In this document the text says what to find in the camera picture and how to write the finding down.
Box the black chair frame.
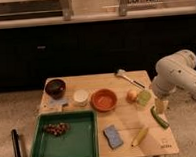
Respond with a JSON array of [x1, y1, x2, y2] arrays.
[[0, 128, 24, 157]]

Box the yellow-green sponge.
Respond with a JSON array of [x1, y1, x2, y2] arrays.
[[136, 90, 152, 106]]

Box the red bowl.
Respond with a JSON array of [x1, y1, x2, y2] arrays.
[[90, 88, 117, 112]]

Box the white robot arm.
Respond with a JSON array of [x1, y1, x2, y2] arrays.
[[151, 49, 196, 114]]

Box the white cup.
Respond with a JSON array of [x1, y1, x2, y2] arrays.
[[73, 90, 89, 106]]

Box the green plastic tray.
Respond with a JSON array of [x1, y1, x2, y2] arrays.
[[30, 110, 99, 157]]

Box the yellow banana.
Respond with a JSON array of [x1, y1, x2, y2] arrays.
[[131, 127, 149, 147]]

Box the dark brown bowl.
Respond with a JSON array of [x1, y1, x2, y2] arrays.
[[45, 78, 66, 100]]

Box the green cucumber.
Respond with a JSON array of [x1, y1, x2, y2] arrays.
[[150, 106, 170, 130]]

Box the bunch of red grapes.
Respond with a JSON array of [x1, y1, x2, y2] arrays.
[[43, 122, 69, 137]]

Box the blue sponge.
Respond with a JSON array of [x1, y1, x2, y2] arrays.
[[103, 125, 123, 149]]

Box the light blue cloth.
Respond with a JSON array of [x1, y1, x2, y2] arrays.
[[48, 98, 68, 107]]

